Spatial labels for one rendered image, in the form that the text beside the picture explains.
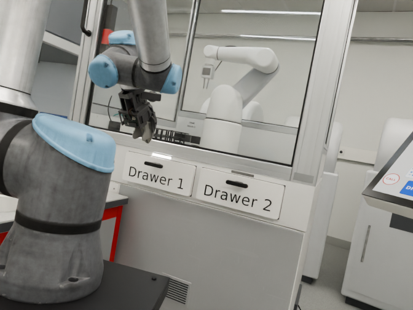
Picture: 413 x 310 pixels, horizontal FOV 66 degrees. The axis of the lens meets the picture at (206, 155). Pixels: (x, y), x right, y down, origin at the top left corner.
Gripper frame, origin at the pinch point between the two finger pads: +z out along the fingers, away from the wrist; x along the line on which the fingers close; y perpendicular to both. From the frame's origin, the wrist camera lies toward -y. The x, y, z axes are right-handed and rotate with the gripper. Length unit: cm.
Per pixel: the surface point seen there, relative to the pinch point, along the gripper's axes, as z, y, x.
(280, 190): 12.1, -2.7, 45.1
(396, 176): -1, -4, 74
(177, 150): 8.7, -7.7, 6.1
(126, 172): 17.5, 1.1, -12.9
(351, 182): 203, -252, 85
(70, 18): -22, -58, -80
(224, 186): 14.6, -1.0, 26.6
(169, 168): 13.2, -1.9, 5.0
